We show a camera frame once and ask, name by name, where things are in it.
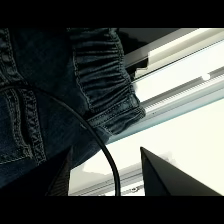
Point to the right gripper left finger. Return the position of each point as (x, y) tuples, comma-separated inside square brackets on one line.
[(58, 181)]

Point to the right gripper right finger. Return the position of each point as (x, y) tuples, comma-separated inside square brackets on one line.
[(163, 180)]

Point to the blue jeans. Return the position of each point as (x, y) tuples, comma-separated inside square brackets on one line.
[(50, 76)]

